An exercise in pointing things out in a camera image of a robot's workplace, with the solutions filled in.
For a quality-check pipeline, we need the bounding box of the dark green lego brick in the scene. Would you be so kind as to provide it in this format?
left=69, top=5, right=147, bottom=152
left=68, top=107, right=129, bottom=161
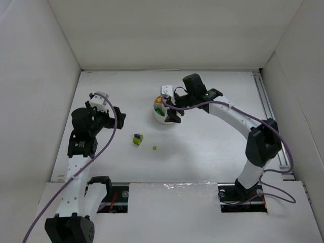
left=155, top=108, right=164, bottom=116

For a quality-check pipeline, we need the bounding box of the yellow sloped lego brick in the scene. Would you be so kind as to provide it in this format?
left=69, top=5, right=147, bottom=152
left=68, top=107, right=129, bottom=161
left=154, top=97, right=162, bottom=104

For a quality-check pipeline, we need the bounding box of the multicolour lego assembly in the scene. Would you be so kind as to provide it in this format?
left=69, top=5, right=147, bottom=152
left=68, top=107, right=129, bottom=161
left=133, top=133, right=144, bottom=146

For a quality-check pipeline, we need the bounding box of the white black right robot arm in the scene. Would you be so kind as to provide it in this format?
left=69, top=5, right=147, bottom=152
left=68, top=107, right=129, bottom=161
left=160, top=73, right=282, bottom=201

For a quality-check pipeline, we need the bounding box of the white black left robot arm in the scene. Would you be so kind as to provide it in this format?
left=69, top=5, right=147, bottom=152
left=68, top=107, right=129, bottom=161
left=45, top=104, right=126, bottom=242

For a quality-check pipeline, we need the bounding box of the white round divided container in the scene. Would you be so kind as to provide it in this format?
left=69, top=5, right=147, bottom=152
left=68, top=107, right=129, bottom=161
left=153, top=96, right=181, bottom=125

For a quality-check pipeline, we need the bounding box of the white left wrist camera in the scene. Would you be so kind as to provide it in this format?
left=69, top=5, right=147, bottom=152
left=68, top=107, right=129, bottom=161
left=89, top=92, right=109, bottom=113

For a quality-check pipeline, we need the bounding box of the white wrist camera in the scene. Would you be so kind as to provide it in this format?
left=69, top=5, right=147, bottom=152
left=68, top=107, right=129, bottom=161
left=160, top=85, right=175, bottom=104
left=89, top=92, right=109, bottom=113

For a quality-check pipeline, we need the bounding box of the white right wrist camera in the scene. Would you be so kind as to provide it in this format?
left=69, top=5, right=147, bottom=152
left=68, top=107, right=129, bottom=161
left=160, top=85, right=175, bottom=104

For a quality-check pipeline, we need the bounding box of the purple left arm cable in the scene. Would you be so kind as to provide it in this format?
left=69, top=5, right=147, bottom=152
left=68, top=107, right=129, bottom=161
left=22, top=91, right=119, bottom=243

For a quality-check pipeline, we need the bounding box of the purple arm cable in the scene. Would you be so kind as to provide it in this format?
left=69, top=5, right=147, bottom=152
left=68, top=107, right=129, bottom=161
left=22, top=91, right=119, bottom=243
left=161, top=95, right=297, bottom=205

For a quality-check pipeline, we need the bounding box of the aluminium side rail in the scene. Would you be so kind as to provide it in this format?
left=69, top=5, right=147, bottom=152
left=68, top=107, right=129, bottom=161
left=252, top=70, right=295, bottom=181

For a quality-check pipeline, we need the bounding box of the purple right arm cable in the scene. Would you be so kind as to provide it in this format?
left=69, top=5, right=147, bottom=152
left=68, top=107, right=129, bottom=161
left=161, top=95, right=297, bottom=205

